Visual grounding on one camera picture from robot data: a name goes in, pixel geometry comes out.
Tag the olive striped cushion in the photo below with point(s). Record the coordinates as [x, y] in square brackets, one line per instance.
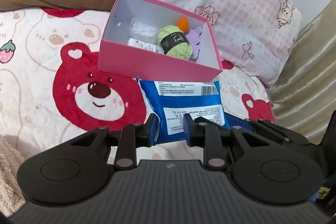
[303, 97]

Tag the green yarn ball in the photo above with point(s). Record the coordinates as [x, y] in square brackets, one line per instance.
[174, 43]

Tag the pink cardboard box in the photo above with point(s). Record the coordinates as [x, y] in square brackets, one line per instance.
[115, 56]

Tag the pink checked pillow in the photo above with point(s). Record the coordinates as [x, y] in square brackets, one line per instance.
[255, 35]

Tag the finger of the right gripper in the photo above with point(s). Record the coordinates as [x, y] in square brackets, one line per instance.
[231, 120]

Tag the purple plush toy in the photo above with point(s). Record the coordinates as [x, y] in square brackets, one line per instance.
[194, 38]

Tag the clear plastic bag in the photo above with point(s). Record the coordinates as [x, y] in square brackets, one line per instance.
[143, 31]

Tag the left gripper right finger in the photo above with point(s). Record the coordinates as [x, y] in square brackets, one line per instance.
[205, 135]

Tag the blue wet wipes pack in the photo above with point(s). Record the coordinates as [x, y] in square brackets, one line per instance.
[170, 101]

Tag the orange felt toy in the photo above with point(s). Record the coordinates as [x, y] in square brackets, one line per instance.
[183, 24]

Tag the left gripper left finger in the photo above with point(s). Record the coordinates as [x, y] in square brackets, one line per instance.
[135, 136]

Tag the bear print fleece blanket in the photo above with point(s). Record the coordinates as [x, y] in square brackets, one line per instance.
[53, 91]

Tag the white tissue pack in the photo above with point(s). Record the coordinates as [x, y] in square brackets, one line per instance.
[142, 45]

